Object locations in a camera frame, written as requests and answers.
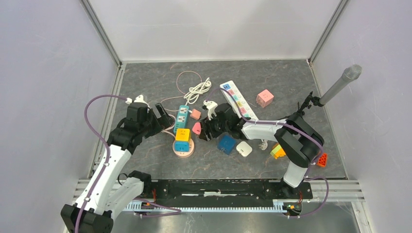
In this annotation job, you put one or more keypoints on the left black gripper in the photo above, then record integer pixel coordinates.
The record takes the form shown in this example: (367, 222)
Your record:
(164, 121)

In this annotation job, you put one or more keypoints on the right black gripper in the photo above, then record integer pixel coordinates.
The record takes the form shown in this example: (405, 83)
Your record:
(207, 124)

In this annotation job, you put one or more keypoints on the teal usb power strip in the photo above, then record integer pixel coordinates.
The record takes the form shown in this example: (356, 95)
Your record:
(181, 118)

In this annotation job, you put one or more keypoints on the blue cube plug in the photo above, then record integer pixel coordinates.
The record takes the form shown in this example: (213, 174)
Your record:
(226, 144)

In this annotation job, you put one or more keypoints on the yellow cube plug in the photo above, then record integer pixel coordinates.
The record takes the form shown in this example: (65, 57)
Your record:
(183, 135)

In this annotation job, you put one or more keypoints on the pink rounded plug adapter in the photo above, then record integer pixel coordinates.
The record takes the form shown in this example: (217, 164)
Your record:
(197, 128)

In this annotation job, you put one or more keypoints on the salmon pink usb charger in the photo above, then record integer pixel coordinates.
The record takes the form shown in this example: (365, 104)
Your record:
(195, 114)

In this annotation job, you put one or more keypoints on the light blue plug adapter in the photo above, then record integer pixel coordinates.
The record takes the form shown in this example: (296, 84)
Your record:
(181, 146)

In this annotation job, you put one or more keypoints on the white power strip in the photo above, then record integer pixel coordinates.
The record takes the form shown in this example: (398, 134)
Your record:
(236, 99)

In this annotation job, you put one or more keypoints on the white cube plug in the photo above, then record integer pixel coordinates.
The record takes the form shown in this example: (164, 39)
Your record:
(244, 149)

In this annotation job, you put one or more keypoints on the pink shape sorter toy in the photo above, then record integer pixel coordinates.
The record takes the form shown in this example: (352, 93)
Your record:
(184, 154)

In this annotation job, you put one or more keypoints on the pink cube plug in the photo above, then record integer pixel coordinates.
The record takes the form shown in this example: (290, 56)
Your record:
(264, 98)

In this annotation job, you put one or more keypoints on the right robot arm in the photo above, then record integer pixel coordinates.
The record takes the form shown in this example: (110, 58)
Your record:
(301, 143)

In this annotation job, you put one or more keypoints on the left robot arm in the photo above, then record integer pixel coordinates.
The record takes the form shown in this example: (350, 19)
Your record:
(96, 209)

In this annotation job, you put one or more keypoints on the yellow orange toy bricks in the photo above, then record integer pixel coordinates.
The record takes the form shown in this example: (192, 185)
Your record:
(277, 151)

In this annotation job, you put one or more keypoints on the red lego brick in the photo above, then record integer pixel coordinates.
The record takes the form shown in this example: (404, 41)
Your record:
(322, 161)

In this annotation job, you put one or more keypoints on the grey microphone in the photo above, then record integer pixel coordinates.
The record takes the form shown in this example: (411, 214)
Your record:
(349, 75)

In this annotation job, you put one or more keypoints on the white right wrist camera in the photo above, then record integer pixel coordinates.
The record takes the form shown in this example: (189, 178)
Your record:
(210, 106)

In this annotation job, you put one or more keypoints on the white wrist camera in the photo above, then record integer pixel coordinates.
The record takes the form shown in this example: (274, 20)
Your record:
(210, 106)
(141, 100)

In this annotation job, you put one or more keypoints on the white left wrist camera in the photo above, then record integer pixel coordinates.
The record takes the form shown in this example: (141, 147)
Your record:
(141, 100)

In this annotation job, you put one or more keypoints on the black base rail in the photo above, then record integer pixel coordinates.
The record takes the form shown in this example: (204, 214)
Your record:
(204, 193)

